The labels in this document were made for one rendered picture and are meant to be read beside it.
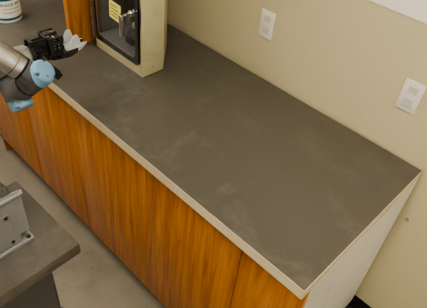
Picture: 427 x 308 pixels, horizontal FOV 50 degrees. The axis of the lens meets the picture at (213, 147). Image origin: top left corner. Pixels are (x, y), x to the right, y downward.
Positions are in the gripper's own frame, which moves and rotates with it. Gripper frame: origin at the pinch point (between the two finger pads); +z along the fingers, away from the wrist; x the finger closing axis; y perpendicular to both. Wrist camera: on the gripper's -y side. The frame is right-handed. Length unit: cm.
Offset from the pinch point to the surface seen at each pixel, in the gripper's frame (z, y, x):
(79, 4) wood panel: 19.3, -2.5, 31.5
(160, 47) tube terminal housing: 32.0, -9.9, -5.6
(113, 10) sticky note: 21.5, 2.6, 10.4
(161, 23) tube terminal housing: 32.1, 0.9, -5.6
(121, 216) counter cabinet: -4, -69, -25
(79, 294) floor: -26, -114, -18
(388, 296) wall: 65, -91, -122
